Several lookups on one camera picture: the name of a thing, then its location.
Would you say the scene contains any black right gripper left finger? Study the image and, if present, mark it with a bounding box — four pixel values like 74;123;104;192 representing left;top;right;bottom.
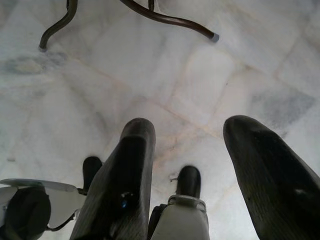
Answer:
69;117;156;240

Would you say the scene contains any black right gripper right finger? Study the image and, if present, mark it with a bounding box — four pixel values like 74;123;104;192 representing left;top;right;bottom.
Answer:
223;114;320;240

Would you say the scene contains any robot right leg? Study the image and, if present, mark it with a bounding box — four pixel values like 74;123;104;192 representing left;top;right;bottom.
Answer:
149;165;210;240

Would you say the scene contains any curved dark metal table leg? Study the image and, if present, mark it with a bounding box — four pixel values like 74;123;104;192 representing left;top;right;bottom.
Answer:
119;0;221;42
38;0;77;52

